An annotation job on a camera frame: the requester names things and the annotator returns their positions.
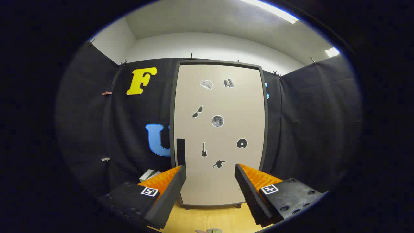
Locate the long ceiling light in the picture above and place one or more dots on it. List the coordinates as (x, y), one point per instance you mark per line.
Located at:
(271, 10)

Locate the dark grey cabinet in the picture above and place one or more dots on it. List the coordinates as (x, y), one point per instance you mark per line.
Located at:
(220, 62)

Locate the pale green book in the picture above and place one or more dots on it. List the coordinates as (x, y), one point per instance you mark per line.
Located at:
(147, 174)

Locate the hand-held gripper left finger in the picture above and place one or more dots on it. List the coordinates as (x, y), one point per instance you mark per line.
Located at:
(168, 200)

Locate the small ceiling light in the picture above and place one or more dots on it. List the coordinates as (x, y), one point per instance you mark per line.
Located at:
(332, 51)

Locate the black backdrop cloth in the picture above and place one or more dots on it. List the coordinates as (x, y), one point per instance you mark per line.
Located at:
(307, 129)

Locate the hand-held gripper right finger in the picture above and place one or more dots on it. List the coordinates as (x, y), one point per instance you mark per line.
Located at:
(252, 200)

